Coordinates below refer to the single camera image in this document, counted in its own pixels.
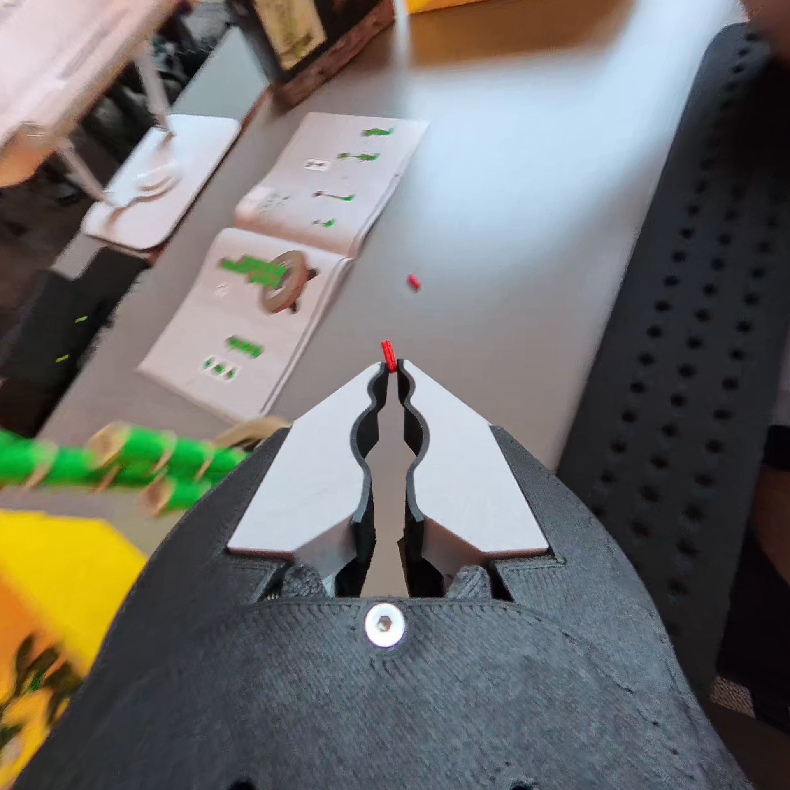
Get open lego instruction booklet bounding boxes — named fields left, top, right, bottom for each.
left=137, top=112, right=430, bottom=423

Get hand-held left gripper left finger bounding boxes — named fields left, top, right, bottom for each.
left=227, top=362, right=391, bottom=598

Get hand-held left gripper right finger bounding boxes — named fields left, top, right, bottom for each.
left=397, top=359, right=550, bottom=598

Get black electronic box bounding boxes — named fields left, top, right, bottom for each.
left=0, top=247, right=149, bottom=396

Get printed task instruction sheet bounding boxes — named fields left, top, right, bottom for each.
left=0, top=0, right=186, bottom=146

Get white and wooden document stand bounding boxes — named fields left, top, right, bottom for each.
left=0, top=0, right=242, bottom=251

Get green bamboo lego model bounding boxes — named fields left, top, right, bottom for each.
left=0, top=416, right=291, bottom=516

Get black lego set box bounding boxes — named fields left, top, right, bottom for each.
left=228, top=0, right=396, bottom=111

